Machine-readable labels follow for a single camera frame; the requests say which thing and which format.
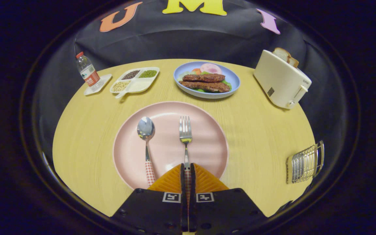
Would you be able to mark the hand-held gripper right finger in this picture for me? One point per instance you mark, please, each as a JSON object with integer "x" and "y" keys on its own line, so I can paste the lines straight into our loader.
{"x": 224, "y": 212}

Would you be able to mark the pink plate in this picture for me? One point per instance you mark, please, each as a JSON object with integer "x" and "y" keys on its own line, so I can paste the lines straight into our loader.
{"x": 204, "y": 147}

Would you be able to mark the toast slice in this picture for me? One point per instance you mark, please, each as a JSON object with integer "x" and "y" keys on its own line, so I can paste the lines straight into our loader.
{"x": 281, "y": 53}
{"x": 293, "y": 62}

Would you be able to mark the brown grilled meat strip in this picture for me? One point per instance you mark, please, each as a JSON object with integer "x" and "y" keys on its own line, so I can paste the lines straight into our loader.
{"x": 207, "y": 86}
{"x": 204, "y": 77}

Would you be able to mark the white toaster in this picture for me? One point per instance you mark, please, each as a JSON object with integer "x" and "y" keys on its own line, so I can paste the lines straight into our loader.
{"x": 277, "y": 81}

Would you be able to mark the blue plate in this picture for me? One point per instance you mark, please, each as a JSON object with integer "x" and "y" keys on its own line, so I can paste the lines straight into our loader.
{"x": 233, "y": 80}

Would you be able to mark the small white coaster tray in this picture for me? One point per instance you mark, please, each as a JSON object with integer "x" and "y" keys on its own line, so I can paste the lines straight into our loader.
{"x": 104, "y": 81}

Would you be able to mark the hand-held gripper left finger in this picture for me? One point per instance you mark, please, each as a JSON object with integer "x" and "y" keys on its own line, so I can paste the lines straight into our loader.
{"x": 152, "y": 212}

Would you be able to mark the pink ham slice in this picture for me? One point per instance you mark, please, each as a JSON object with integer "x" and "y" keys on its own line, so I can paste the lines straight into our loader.
{"x": 211, "y": 68}

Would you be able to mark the water bottle with red label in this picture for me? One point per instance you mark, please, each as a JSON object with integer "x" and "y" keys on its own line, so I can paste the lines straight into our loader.
{"x": 89, "y": 74}

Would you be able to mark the green lettuce leaves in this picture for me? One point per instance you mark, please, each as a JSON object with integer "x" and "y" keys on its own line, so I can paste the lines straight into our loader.
{"x": 227, "y": 84}

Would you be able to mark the white divided tray of beans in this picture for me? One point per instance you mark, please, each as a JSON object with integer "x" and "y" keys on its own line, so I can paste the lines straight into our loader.
{"x": 139, "y": 85}

